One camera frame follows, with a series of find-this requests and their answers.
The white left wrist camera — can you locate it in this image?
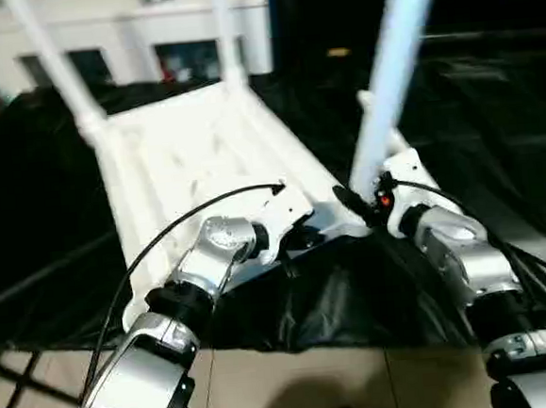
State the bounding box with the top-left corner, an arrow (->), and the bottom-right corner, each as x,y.
251,179 -> 322,265

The white plastic table leg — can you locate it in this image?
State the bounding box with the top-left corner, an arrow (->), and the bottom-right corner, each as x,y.
210,0 -> 250,90
6,0 -> 109,142
356,86 -> 414,162
332,0 -> 460,205

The black folding table frame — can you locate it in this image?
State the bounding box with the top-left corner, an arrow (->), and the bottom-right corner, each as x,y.
0,339 -> 93,408

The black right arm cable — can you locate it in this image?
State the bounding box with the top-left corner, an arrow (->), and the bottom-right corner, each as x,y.
392,168 -> 546,329

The white glass-door cabinet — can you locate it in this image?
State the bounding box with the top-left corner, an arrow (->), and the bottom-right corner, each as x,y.
0,0 -> 279,97

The white plastic table top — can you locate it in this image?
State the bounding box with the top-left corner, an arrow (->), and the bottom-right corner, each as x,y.
73,65 -> 378,338

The black plastic mat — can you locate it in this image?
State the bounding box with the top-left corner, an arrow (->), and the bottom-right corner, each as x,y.
0,45 -> 546,383

